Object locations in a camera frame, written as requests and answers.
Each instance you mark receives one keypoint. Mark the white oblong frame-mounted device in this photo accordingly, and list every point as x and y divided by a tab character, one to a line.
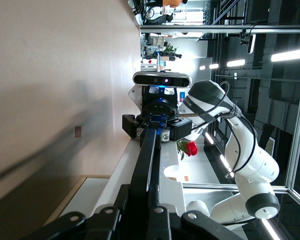
251	43

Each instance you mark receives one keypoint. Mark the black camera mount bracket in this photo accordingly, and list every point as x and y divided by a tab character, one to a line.
170	92

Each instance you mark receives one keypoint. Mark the white mounting plate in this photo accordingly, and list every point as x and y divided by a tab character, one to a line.
135	96

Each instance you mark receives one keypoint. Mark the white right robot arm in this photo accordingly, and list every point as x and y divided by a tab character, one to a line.
252	162

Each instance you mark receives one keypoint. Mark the long ceiling light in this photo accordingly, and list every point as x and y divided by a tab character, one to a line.
235	63
214	66
290	55

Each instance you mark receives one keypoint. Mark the green potted plant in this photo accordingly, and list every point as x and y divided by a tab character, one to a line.
171	50

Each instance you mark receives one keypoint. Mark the red rose with leaves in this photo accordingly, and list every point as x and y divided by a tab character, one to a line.
191	148

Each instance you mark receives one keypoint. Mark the aluminium frame post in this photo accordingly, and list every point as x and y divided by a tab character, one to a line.
296	137

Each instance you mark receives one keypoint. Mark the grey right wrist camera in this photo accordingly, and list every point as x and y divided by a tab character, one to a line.
162	80

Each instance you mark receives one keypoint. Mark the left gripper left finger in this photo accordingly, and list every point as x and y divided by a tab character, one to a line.
102	225

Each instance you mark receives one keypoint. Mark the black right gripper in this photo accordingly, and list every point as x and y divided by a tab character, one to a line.
160	108

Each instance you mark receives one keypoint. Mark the aluminium frame beam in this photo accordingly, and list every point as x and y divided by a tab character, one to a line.
215	28

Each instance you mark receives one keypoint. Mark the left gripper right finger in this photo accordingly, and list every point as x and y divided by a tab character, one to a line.
170	227

